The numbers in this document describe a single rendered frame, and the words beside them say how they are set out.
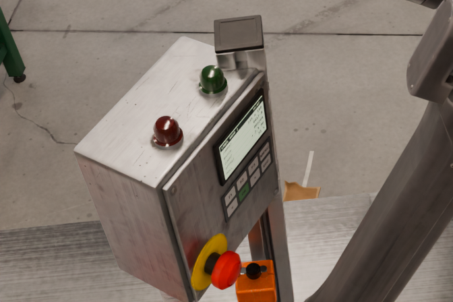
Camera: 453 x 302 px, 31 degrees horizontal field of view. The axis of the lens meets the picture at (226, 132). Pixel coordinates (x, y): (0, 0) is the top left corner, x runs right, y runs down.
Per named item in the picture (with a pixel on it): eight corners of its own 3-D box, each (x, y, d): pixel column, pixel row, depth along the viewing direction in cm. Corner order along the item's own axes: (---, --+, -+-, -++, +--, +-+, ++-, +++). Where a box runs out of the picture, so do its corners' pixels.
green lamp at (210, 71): (193, 92, 75) (189, 73, 73) (209, 74, 76) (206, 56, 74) (217, 101, 73) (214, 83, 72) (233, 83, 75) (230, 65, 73)
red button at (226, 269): (195, 265, 78) (222, 278, 76) (218, 236, 79) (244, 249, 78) (201, 287, 80) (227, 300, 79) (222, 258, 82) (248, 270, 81)
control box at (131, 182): (117, 269, 85) (69, 149, 72) (207, 158, 94) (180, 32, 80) (197, 311, 81) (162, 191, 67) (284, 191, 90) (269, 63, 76)
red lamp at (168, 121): (147, 143, 71) (143, 125, 69) (165, 124, 72) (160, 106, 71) (172, 154, 70) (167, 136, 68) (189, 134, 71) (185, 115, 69)
